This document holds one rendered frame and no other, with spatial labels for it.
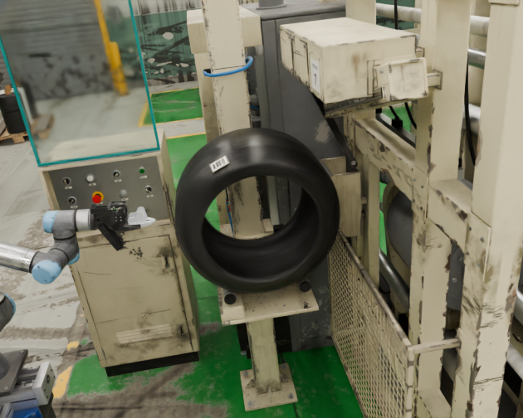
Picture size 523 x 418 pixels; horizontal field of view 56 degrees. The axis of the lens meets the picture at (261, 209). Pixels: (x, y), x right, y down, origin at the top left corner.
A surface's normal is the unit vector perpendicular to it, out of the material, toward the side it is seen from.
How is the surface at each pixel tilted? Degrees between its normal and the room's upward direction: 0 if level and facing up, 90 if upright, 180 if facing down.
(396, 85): 72
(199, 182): 57
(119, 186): 90
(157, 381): 0
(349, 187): 90
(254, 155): 42
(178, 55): 90
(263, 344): 90
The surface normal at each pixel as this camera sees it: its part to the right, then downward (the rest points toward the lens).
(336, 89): 0.14, 0.42
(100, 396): -0.10, -0.90
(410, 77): 0.10, 0.12
